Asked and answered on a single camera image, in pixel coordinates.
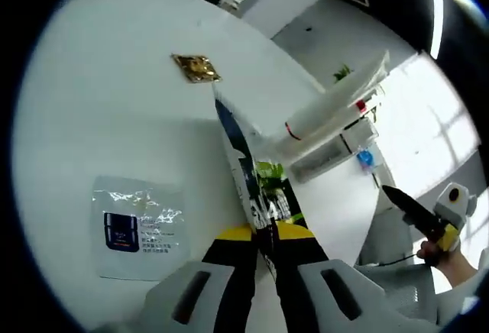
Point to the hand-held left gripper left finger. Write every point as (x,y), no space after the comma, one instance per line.
(229,272)

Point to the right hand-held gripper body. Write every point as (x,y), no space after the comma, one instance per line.
(454,207)

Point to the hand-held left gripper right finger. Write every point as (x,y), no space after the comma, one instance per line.
(302,272)

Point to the small white skincare pump bottle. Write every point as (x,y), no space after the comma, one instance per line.
(321,163)

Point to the clear plastic sample sachet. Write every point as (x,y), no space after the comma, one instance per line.
(137,226)

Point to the green black skincare packet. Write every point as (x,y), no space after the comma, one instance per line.
(244,165)

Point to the red collar skincare pump bottle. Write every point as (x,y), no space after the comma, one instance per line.
(361,106)

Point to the white skincare tube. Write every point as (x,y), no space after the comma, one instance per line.
(336,96)

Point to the gold foil skincare sachet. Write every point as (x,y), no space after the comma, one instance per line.
(196,67)

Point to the person's right hand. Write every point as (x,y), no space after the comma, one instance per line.
(449,262)

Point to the blue plastic packet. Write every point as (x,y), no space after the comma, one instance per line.
(366,161)

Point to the grey mesh chair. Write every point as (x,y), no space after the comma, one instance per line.
(397,283)

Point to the large bright window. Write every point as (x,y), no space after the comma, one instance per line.
(431,127)

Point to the green potted plant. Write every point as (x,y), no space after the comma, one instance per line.
(342,73)

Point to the ceiling light strip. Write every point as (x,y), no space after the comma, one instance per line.
(436,4)

